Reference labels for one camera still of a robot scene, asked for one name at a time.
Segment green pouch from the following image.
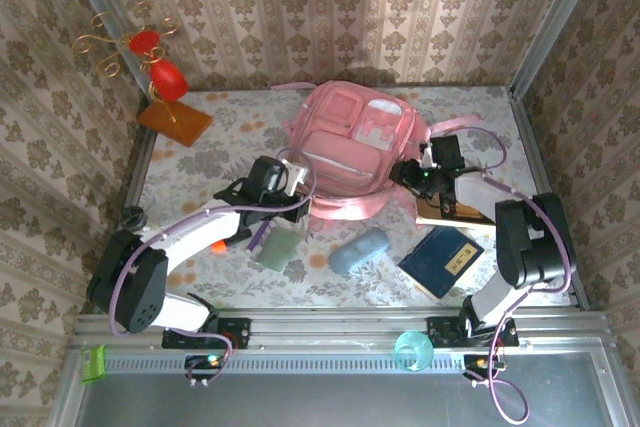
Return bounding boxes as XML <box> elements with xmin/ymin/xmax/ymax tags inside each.
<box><xmin>256</xmin><ymin>226</ymin><xmax>304</xmax><ymax>274</ymax></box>

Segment purple pen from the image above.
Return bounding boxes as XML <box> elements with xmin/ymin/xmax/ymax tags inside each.
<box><xmin>246</xmin><ymin>219</ymin><xmax>274</xmax><ymax>252</ymax></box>

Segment pink backpack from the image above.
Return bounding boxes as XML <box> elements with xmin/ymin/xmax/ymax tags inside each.
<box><xmin>271</xmin><ymin>79</ymin><xmax>484</xmax><ymax>222</ymax></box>

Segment blue fabric glasses case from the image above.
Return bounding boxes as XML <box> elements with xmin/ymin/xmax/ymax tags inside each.
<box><xmin>327</xmin><ymin>226</ymin><xmax>390</xmax><ymax>276</ymax></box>

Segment brown book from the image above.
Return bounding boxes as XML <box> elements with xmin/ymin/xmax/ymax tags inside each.
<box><xmin>414</xmin><ymin>194</ymin><xmax>497</xmax><ymax>231</ymax></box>

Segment black marker orange cap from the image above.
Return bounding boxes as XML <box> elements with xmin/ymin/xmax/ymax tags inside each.
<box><xmin>210</xmin><ymin>229</ymin><xmax>253</xmax><ymax>254</ymax></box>

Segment dark blue book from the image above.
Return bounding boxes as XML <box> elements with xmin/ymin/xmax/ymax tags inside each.
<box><xmin>397</xmin><ymin>225</ymin><xmax>485</xmax><ymax>301</ymax></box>

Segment floral table cloth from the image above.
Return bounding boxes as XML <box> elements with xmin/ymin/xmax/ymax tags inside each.
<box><xmin>110</xmin><ymin>85</ymin><xmax>576</xmax><ymax>311</ymax></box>

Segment black round knob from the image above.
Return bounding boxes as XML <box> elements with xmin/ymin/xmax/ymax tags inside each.
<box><xmin>119</xmin><ymin>205</ymin><xmax>148</xmax><ymax>231</ymax></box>

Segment teal plastic cup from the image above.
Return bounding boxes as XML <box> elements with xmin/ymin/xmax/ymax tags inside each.
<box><xmin>393</xmin><ymin>329</ymin><xmax>435</xmax><ymax>373</ymax></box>

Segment black controller board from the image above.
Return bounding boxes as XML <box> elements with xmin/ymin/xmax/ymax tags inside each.
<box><xmin>462</xmin><ymin>353</ymin><xmax>506</xmax><ymax>381</ymax></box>
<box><xmin>184</xmin><ymin>354</ymin><xmax>226</xmax><ymax>381</ymax></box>

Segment grey metal sheet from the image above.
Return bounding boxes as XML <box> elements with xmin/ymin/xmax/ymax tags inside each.
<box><xmin>74</xmin><ymin>351</ymin><xmax>621</xmax><ymax>427</ymax></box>

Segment green clip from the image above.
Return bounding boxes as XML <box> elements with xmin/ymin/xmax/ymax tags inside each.
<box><xmin>79</xmin><ymin>345</ymin><xmax>107</xmax><ymax>383</ymax></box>

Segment aluminium table side rail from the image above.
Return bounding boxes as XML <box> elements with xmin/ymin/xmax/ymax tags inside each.
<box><xmin>508</xmin><ymin>89</ymin><xmax>591</xmax><ymax>311</ymax></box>
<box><xmin>119</xmin><ymin>126</ymin><xmax>156</xmax><ymax>213</ymax></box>

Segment gold wire red ornament stand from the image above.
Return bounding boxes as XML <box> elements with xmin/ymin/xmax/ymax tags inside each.
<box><xmin>71</xmin><ymin>0</ymin><xmax>215</xmax><ymax>148</ymax></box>

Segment aluminium slotted frame rail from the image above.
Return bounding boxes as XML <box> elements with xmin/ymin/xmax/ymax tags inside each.
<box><xmin>69</xmin><ymin>307</ymin><xmax>614</xmax><ymax>376</ymax></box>

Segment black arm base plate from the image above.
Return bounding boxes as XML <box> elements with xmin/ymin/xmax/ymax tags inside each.
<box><xmin>161</xmin><ymin>316</ymin><xmax>252</xmax><ymax>351</ymax></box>
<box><xmin>427</xmin><ymin>315</ymin><xmax>520</xmax><ymax>348</ymax></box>

